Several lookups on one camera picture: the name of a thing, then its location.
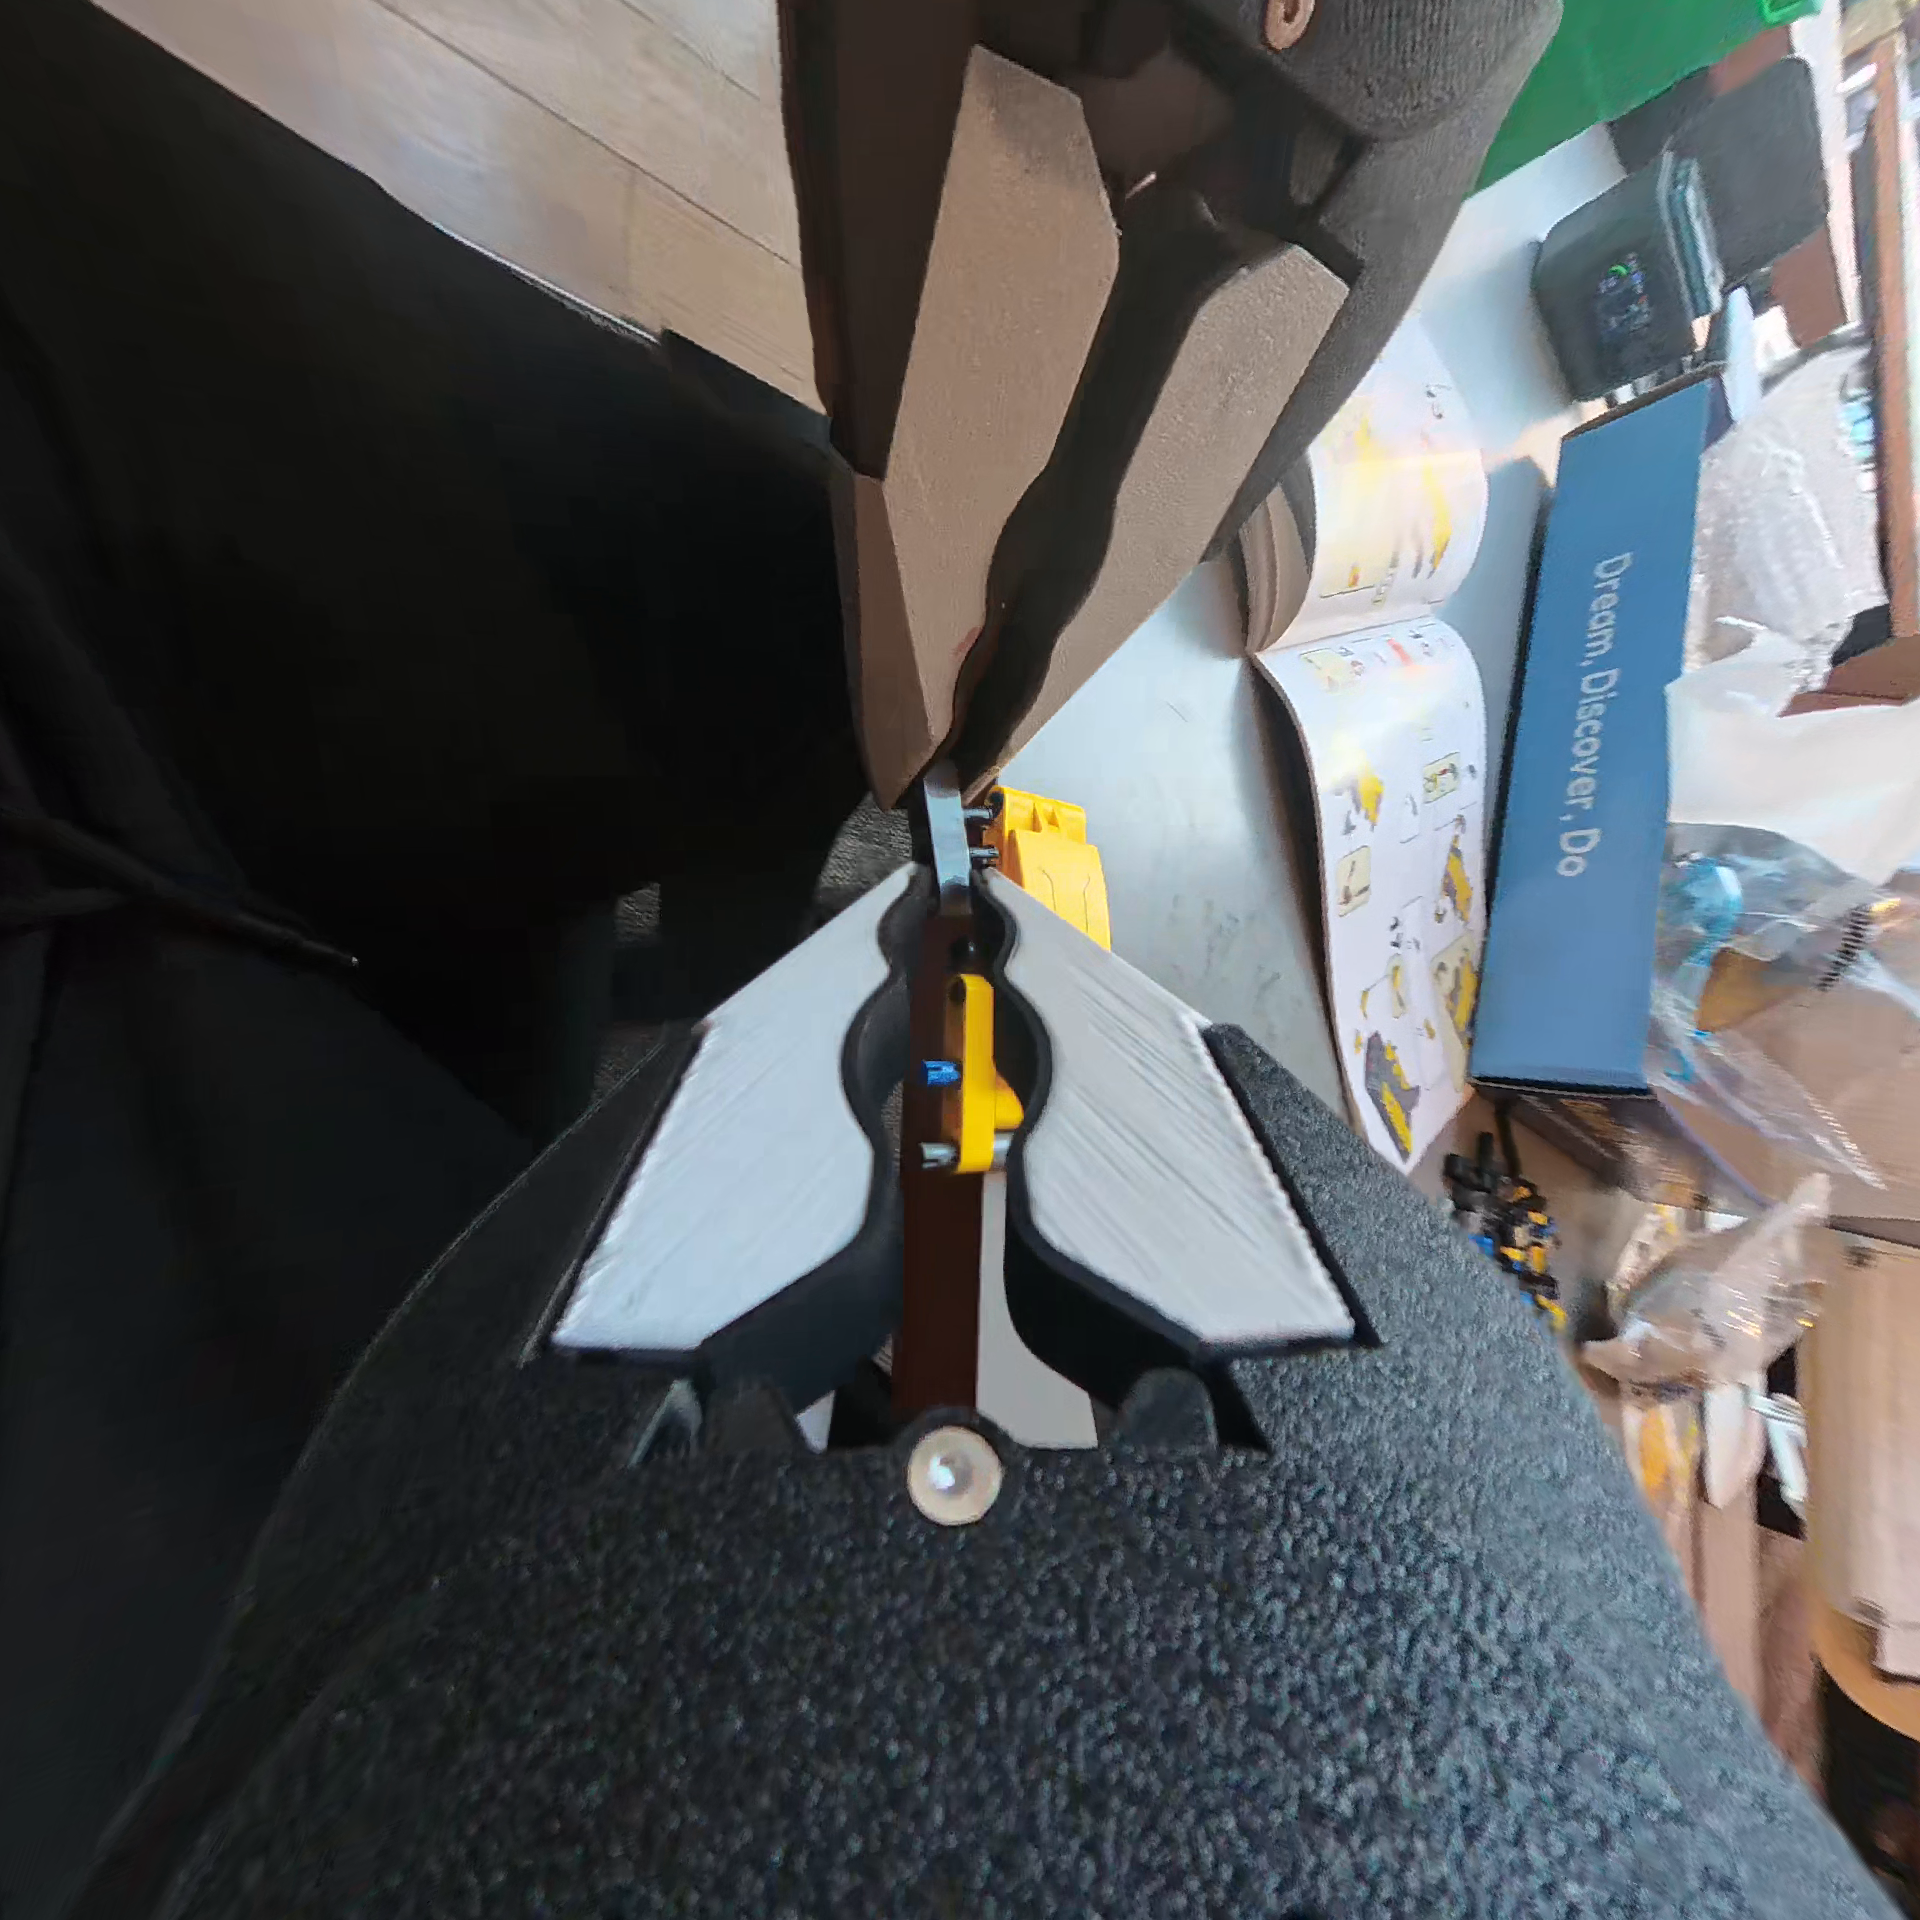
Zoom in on yellow brick assembly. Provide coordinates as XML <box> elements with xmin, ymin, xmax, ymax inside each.
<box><xmin>937</xmin><ymin>784</ymin><xmax>1116</xmax><ymax>1179</ymax></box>

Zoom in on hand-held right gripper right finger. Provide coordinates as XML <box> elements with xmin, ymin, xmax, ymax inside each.
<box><xmin>970</xmin><ymin>867</ymin><xmax>1359</xmax><ymax>1427</ymax></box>

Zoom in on pile of small bricks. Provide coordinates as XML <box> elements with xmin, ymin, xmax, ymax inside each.
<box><xmin>1440</xmin><ymin>1131</ymin><xmax>1567</xmax><ymax>1327</ymax></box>

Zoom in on open brown cardboard box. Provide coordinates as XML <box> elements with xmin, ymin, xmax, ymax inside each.
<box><xmin>1791</xmin><ymin>1223</ymin><xmax>1920</xmax><ymax>1683</ymax></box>

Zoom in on clear plastic bags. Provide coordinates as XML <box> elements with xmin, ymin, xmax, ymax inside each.
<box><xmin>1640</xmin><ymin>344</ymin><xmax>1920</xmax><ymax>1202</ymax></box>

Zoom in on white plastic bag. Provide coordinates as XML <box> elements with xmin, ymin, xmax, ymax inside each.
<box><xmin>1582</xmin><ymin>1171</ymin><xmax>1832</xmax><ymax>1389</ymax></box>

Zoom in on black drawstring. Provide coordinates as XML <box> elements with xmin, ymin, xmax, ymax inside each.
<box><xmin>0</xmin><ymin>808</ymin><xmax>361</xmax><ymax>970</ymax></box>

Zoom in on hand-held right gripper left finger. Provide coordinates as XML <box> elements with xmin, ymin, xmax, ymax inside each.
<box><xmin>545</xmin><ymin>864</ymin><xmax>920</xmax><ymax>1404</ymax></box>

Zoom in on blue cardboard box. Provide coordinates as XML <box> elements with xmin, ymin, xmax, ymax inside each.
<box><xmin>1468</xmin><ymin>375</ymin><xmax>1728</xmax><ymax>1096</ymax></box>

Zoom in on green plastic bin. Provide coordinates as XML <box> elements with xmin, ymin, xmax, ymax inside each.
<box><xmin>1476</xmin><ymin>0</ymin><xmax>1823</xmax><ymax>189</ymax></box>

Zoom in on open instruction booklet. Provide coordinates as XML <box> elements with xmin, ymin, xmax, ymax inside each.
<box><xmin>1236</xmin><ymin>315</ymin><xmax>1494</xmax><ymax>1173</ymax></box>

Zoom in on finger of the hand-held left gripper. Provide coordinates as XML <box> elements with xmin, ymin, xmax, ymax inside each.
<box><xmin>824</xmin><ymin>40</ymin><xmax>1125</xmax><ymax>811</ymax></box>
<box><xmin>951</xmin><ymin>181</ymin><xmax>1354</xmax><ymax>789</ymax></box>

